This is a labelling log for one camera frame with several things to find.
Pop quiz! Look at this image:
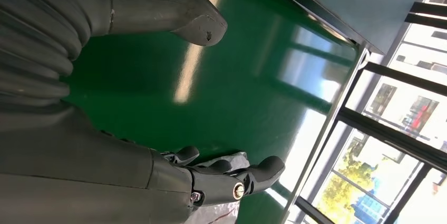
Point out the plain grey mailer package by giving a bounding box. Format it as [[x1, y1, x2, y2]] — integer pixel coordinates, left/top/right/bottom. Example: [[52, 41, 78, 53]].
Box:
[[184, 151, 251, 224]]

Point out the green conveyor belt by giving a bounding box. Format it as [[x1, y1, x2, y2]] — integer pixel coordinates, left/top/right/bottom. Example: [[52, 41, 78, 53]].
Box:
[[62, 0, 371, 224]]

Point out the black window frame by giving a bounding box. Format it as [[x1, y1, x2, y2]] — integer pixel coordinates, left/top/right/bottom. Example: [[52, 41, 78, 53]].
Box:
[[289, 2, 447, 224]]

